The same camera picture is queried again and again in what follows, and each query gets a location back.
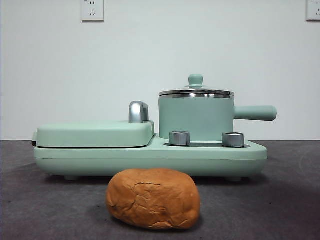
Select green breakfast maker base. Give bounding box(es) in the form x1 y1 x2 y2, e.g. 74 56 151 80
33 133 268 181

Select glass lid with green knob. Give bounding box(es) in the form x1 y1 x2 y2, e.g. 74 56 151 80
158 73 235 98

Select white wall socket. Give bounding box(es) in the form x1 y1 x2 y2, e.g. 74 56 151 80
306 0 320 22
81 0 105 23

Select brown potato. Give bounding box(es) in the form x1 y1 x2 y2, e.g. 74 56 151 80
105 167 201 230

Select green pot with handle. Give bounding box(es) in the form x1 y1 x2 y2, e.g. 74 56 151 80
158 91 278 142

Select chrome cover handle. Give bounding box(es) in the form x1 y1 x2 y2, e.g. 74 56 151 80
128 100 150 124

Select green griddle cover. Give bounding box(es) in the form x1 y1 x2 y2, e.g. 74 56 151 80
31 119 156 149

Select silver control knob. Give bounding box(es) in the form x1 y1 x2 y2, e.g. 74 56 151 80
168 130 191 146
221 131 245 148

